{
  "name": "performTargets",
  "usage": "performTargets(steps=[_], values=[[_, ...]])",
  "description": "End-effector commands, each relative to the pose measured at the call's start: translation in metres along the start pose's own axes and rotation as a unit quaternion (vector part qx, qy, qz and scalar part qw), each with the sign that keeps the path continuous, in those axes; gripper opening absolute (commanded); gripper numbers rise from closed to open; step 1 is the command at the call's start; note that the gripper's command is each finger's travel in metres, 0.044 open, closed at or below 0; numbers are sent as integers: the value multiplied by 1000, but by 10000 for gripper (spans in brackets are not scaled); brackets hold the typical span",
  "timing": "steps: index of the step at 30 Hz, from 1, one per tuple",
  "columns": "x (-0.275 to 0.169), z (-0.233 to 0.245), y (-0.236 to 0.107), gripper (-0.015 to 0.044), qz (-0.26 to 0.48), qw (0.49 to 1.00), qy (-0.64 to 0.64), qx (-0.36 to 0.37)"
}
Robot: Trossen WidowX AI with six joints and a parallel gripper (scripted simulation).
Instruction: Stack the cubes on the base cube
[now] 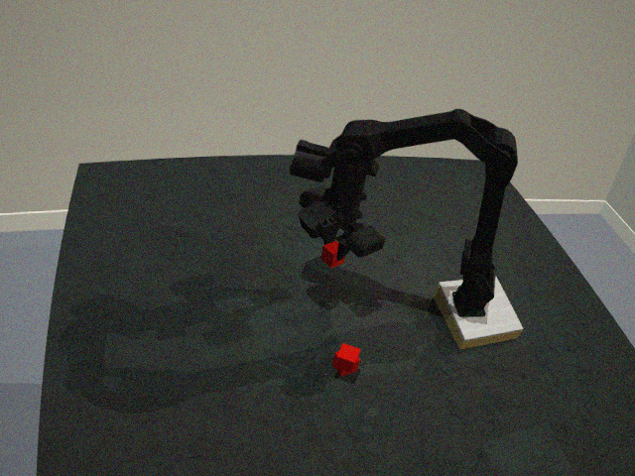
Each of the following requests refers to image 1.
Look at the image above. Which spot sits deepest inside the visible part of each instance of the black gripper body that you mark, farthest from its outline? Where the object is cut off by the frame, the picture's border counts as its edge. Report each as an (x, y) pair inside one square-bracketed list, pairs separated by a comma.
[(361, 240)]

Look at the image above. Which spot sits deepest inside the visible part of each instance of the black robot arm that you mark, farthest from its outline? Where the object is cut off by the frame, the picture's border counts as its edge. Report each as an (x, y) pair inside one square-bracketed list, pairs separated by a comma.
[(352, 156)]

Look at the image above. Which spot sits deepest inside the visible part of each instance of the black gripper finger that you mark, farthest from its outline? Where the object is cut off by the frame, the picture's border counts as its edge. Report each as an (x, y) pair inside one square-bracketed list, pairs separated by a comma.
[(330, 239), (342, 247)]

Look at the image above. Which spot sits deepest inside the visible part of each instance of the red cube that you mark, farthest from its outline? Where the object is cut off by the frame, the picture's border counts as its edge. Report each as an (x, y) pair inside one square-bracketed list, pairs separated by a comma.
[(329, 254), (340, 372), (346, 358)]

